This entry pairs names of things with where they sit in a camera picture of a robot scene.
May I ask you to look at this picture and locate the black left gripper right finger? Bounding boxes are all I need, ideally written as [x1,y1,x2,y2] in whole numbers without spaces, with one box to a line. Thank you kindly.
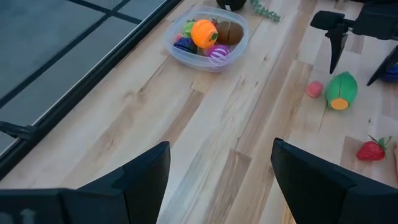
[270,138,398,224]

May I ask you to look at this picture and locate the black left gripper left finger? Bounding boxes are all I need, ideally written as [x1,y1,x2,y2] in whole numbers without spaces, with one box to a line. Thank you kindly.
[60,141,172,224]

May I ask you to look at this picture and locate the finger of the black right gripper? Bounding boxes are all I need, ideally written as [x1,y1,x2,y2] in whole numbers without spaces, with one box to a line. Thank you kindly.
[366,45,398,87]
[310,11,356,75]

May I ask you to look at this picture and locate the green toy papaya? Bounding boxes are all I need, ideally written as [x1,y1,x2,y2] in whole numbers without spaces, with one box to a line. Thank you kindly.
[325,71,359,111]

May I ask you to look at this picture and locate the pink toy fruit cube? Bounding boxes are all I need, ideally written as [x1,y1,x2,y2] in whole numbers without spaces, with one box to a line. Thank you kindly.
[305,81,324,98]

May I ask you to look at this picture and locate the brown toy kiwi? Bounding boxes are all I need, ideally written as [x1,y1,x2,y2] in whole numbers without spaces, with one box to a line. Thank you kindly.
[216,21,244,46]

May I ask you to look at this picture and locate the magenta striped toy onion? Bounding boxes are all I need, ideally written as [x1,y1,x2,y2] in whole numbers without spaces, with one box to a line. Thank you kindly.
[205,44,231,68]

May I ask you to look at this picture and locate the orange toy fruit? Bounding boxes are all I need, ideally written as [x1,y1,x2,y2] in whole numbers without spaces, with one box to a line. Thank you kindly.
[190,19,219,49]

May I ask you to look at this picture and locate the purple toy grapes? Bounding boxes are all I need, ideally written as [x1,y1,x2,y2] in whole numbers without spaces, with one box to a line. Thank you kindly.
[173,37,198,55]

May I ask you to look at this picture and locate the clear plastic tupperware container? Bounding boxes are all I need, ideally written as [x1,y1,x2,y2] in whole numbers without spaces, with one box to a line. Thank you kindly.
[164,6,249,73]

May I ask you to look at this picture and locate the potted succulent plant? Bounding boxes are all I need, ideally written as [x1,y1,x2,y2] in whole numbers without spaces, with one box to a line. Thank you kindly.
[216,0,282,22]

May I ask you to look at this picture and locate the black frame bracket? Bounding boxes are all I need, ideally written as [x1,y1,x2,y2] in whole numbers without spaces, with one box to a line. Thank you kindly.
[0,120,37,141]

